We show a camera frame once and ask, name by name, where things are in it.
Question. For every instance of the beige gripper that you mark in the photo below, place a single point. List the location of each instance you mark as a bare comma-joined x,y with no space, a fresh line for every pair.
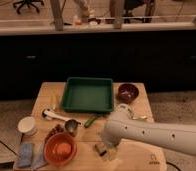
111,153

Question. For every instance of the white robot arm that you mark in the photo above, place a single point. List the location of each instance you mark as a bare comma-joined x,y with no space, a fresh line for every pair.
121,125

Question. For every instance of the green plastic tray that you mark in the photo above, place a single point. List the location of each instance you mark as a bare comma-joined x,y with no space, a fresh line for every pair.
88,95

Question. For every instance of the metal fork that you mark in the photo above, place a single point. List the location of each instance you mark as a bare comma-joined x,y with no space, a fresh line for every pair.
140,118

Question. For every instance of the small metal cup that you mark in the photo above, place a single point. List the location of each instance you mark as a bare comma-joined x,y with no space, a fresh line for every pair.
71,127

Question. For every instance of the orange bowl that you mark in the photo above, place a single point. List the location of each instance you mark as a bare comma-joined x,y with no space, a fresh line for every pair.
60,149

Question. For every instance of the dark red bowl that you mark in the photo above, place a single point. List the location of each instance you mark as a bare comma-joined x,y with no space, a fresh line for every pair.
127,93

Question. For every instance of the brown chocolate pieces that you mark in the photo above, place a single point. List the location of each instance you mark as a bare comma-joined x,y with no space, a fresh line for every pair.
57,129

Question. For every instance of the yellow-green small stick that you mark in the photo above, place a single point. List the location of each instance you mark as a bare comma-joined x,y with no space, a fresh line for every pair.
54,102

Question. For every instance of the blue cloth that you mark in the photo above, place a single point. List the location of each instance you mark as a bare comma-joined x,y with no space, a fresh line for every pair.
27,157

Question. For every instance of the white cup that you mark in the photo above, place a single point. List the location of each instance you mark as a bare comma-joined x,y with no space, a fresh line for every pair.
27,126

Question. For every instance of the black office chair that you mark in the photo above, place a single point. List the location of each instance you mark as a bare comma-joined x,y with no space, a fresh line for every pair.
29,3

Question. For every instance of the white handled utensil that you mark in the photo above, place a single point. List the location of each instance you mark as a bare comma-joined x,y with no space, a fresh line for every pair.
49,115

